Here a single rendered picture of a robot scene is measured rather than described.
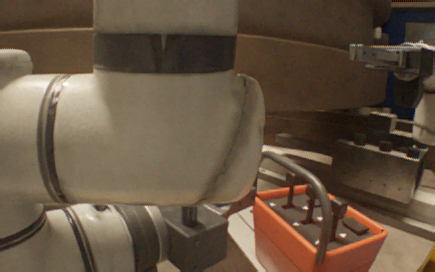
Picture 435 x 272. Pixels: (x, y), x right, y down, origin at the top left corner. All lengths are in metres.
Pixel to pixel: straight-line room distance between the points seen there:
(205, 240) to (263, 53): 0.85
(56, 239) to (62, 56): 0.77
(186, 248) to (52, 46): 0.82
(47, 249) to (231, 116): 0.17
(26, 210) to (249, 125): 0.16
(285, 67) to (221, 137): 0.97
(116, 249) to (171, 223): 0.06
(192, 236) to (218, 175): 0.11
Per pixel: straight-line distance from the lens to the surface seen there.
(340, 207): 0.40
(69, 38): 0.96
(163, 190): 0.17
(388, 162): 1.50
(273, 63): 1.08
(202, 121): 0.15
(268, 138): 2.74
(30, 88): 0.19
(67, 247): 0.25
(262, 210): 0.47
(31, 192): 0.19
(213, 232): 0.28
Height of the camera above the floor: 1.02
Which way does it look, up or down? 14 degrees down
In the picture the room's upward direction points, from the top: 3 degrees clockwise
